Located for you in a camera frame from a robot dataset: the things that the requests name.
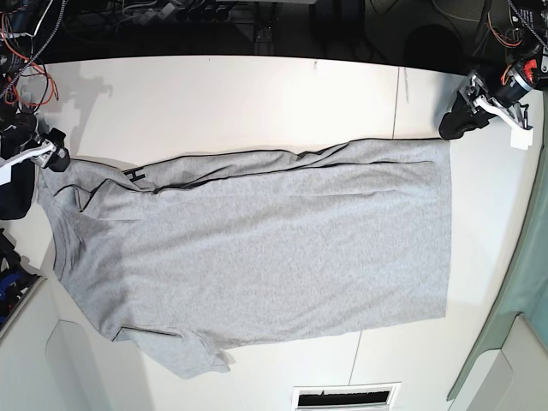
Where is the black cylindrical left gripper body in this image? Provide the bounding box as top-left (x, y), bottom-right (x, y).
top-left (464, 57), bottom-right (542, 114)

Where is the black cylindrical right gripper body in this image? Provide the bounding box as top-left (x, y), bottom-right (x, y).
top-left (1, 113), bottom-right (67, 165)

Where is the grey t-shirt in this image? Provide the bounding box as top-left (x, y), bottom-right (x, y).
top-left (37, 140), bottom-right (451, 378)

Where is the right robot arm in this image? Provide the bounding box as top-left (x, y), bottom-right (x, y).
top-left (1, 1), bottom-right (70, 177)

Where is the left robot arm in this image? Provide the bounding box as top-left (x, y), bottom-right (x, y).
top-left (438, 1), bottom-right (547, 150)

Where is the black bag at table edge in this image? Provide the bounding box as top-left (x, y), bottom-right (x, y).
top-left (1, 128), bottom-right (35, 221)

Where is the white slotted vent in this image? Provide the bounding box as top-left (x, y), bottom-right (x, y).
top-left (291, 383), bottom-right (401, 411)

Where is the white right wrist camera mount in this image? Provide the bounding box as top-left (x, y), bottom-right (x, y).
top-left (0, 140), bottom-right (57, 185)

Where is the blue and black cable bundle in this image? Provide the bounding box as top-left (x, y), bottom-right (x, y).
top-left (0, 229), bottom-right (39, 326)

